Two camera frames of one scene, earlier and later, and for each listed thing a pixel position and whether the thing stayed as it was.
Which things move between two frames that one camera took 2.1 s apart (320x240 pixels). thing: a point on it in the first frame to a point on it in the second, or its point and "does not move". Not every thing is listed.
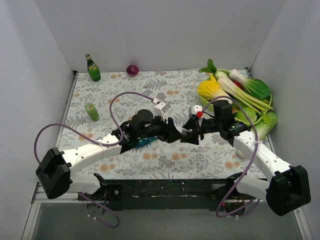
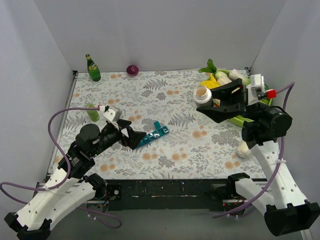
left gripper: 169,129 to 123,132
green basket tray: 210,108 to 239,120
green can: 92,112 does not move
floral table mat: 102,102 does not move
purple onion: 132,70 does not move
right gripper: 197,130 to 243,96
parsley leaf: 210,68 does not move
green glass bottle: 93,69 does not move
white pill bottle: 180,128 to 203,97
